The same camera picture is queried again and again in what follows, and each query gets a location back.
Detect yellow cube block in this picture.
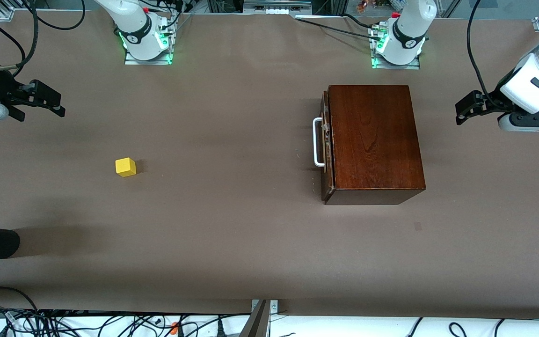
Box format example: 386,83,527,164
115,157,137,177

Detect wooden drawer with white handle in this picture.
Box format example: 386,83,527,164
313,90,335,201

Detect dark brown wooden cabinet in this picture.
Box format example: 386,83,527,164
322,85,426,205

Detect small colourful items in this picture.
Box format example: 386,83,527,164
356,0,394,12

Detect white power strip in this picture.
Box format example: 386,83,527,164
243,0,313,15

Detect aluminium profile bar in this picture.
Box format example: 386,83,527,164
239,300,271,337

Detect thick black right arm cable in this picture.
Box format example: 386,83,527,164
0,0,39,72

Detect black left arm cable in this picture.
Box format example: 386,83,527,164
467,0,491,96

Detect thin black looped cable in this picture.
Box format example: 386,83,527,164
31,0,86,30

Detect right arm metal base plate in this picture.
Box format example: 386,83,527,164
124,44,173,66

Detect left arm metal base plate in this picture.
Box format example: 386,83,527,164
371,51,421,70

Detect short black table cable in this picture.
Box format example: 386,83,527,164
342,13,380,29

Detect long black table cable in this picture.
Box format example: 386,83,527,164
295,17,385,42

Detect black cable tangle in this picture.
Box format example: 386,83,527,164
0,307,251,337

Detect silver corner bracket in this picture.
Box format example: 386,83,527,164
251,300,279,315

